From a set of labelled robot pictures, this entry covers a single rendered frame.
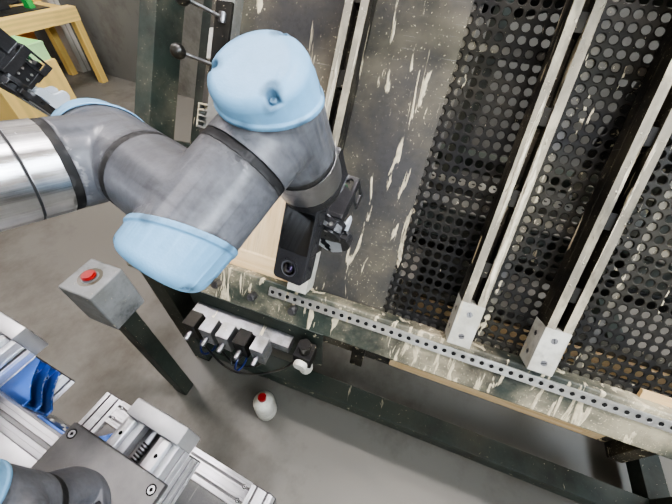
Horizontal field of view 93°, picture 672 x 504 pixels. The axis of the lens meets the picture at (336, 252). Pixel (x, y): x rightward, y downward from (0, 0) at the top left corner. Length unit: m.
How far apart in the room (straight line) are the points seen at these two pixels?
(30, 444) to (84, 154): 0.74
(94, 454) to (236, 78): 0.69
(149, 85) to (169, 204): 0.99
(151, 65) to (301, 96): 1.00
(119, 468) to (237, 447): 1.06
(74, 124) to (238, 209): 0.15
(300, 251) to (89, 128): 0.23
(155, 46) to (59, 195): 0.94
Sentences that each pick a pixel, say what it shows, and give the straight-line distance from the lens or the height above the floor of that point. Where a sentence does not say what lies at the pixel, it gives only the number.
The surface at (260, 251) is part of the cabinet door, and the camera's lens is 1.04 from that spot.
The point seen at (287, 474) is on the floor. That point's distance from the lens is 1.73.
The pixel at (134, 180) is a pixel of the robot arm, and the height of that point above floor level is 1.57.
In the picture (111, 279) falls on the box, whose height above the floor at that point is 0.93.
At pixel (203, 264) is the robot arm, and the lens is 0.24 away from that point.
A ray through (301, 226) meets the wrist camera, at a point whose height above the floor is 1.45.
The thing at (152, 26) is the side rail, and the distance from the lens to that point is 1.24.
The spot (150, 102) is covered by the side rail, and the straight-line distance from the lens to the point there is 1.21.
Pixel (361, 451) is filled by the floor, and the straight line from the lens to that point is 1.75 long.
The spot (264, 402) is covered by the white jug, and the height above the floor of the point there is 0.17.
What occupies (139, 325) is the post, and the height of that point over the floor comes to 0.65.
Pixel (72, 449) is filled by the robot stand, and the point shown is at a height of 1.04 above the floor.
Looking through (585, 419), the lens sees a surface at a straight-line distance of 1.15.
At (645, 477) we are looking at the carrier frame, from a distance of 2.05.
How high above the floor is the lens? 1.71
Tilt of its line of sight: 48 degrees down
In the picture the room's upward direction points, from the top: 4 degrees clockwise
